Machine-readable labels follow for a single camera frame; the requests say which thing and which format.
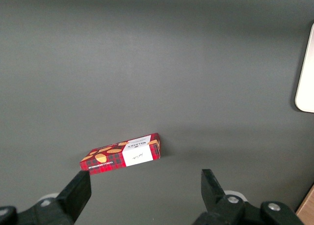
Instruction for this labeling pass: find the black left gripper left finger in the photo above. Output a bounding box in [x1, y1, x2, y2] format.
[0, 170, 92, 225]

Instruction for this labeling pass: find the red tartan shortbread cookie box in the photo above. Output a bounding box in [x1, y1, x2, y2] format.
[79, 132, 162, 176]

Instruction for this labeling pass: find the beige plastic tray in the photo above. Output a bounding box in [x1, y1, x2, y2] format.
[294, 22, 314, 113]

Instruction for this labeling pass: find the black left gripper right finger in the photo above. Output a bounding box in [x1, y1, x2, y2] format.
[192, 169, 305, 225]

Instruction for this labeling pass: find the wooden drawer cabinet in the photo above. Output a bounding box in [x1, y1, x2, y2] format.
[296, 182, 314, 225]

